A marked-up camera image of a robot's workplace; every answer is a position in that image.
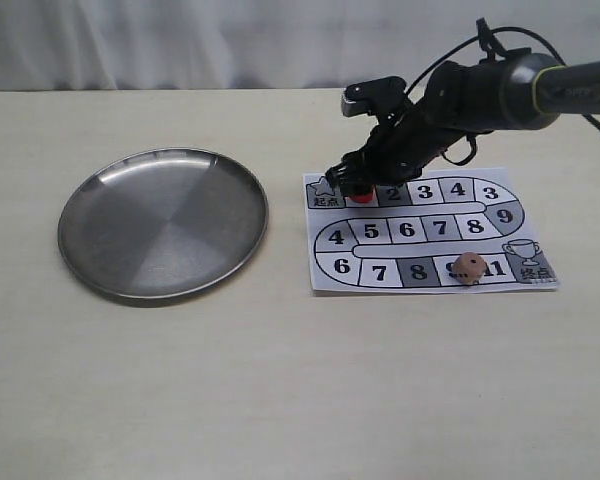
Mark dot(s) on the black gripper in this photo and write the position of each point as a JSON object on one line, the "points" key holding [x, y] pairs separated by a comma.
{"points": [[459, 102]]}

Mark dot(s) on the red cylinder game piece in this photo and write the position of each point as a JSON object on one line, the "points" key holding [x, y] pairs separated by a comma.
{"points": [[361, 194]]}

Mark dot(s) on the round stainless steel plate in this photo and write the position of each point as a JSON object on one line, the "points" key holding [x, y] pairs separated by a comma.
{"points": [[163, 224]]}

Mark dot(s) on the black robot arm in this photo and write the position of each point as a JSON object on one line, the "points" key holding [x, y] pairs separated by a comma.
{"points": [[526, 91]]}

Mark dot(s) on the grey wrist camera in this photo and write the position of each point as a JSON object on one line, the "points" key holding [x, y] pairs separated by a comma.
{"points": [[379, 97]]}

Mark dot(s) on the paper number game board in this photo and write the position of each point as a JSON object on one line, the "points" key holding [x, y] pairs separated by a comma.
{"points": [[407, 237]]}

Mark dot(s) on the wooden die black pips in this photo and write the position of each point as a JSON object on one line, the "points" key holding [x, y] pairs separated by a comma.
{"points": [[468, 268]]}

